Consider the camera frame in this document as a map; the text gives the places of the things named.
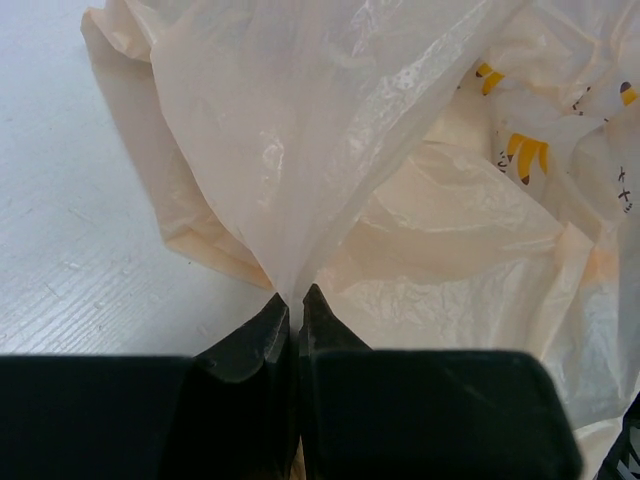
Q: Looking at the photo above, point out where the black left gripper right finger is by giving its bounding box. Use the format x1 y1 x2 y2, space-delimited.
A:
298 286 583 479

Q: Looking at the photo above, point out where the translucent printed plastic bag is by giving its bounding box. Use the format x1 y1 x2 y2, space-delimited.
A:
81 1 639 479

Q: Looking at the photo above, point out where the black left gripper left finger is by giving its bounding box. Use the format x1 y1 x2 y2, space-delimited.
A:
1 296 297 479

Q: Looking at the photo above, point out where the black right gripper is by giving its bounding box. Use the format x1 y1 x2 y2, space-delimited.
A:
597 409 639 480

